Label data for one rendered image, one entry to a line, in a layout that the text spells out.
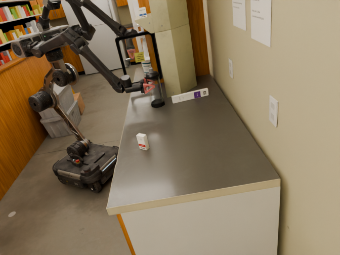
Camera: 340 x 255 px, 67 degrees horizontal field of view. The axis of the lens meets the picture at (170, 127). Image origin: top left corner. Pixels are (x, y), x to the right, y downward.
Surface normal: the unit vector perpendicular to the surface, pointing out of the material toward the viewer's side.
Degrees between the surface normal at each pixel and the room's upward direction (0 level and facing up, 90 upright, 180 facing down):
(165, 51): 90
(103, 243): 0
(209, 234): 90
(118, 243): 0
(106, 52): 90
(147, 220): 90
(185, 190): 0
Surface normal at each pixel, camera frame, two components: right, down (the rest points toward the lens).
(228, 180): -0.17, -0.86
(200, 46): 0.06, 0.48
